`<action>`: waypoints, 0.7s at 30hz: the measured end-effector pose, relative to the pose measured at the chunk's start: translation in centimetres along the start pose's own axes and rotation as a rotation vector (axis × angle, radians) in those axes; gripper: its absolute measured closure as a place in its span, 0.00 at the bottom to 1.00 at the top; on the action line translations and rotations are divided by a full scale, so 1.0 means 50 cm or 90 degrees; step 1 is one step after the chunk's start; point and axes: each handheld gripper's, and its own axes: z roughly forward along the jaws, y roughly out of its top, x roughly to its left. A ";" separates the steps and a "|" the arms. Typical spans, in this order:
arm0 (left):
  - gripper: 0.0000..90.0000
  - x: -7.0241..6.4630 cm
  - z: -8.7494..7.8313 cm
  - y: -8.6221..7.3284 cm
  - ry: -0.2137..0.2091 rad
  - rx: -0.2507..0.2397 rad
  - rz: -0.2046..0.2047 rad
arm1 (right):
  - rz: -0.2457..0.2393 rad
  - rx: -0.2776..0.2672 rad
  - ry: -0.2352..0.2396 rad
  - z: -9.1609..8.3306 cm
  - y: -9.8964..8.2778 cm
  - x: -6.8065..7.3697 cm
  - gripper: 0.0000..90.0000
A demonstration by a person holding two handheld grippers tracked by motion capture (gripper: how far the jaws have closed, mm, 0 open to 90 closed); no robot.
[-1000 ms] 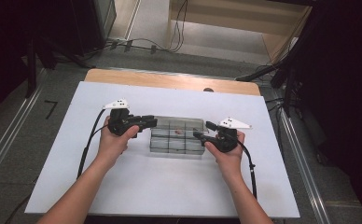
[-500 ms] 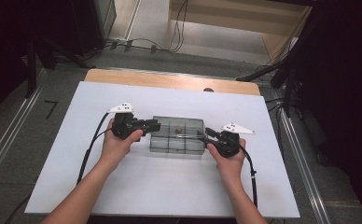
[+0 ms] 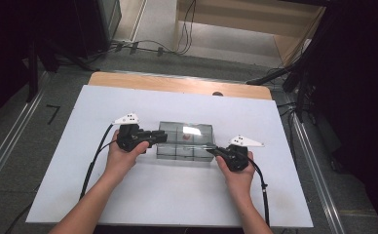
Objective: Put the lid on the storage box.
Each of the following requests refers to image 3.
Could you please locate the dark metal cabinet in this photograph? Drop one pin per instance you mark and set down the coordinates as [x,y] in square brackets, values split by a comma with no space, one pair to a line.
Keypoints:
[110,16]

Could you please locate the white board sheet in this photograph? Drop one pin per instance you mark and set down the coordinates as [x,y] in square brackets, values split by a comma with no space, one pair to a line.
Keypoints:
[177,195]

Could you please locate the wooden table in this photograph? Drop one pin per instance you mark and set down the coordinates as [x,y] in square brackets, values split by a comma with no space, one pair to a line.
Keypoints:
[177,84]

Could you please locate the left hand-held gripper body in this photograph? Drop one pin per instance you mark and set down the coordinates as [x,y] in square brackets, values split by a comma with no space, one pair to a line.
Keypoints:
[130,136]

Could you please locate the aluminium floor rail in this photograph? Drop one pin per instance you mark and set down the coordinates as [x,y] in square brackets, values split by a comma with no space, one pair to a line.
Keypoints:
[317,175]
[11,136]

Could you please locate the beige wooden cabinet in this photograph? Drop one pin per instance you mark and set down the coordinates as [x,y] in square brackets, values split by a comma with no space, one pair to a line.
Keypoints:
[242,19]

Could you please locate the person's left hand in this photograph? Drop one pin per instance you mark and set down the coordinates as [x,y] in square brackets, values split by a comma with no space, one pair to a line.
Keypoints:
[120,162]

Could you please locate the dark curtain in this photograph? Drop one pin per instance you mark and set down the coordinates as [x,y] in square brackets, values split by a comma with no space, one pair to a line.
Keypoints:
[31,26]
[359,97]

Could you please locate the black floor power strip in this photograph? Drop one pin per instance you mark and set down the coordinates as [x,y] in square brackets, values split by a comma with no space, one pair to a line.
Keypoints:
[133,48]

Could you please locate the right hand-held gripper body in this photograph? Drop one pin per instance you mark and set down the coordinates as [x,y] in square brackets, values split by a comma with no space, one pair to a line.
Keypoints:
[237,157]

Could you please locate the person's right hand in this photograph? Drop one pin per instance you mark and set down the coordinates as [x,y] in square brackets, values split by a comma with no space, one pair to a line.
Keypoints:
[240,182]

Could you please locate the transparent grey plastic compartment box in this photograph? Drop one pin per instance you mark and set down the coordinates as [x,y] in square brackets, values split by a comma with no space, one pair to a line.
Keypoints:
[177,151]

